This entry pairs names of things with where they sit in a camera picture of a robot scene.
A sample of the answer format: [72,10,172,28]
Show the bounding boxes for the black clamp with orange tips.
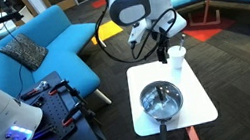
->
[59,101,87,127]
[46,76,81,101]

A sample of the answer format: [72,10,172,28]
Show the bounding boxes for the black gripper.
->
[152,22,175,66]

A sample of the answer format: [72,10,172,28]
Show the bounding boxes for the silver pen in cup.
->
[176,33,188,51]

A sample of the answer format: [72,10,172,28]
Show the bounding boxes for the white paper cup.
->
[166,43,190,72]

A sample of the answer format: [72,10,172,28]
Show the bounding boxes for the white side table orange base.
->
[123,52,224,140]

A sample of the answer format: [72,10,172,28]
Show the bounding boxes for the thin black cable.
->
[1,19,32,101]

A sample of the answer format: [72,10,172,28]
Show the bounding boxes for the grey patterned cushion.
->
[0,29,52,77]

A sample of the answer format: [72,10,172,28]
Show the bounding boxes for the glass pot lid black knob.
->
[138,77,186,120]

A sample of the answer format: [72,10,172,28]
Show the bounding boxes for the red handled metal clamp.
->
[18,79,52,102]

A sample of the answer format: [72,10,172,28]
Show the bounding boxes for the black tripod stand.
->
[66,82,117,140]

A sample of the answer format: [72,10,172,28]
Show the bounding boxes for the blue curved sofa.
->
[0,0,117,123]

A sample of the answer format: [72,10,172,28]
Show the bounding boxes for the steel pot with black handle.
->
[137,79,191,140]

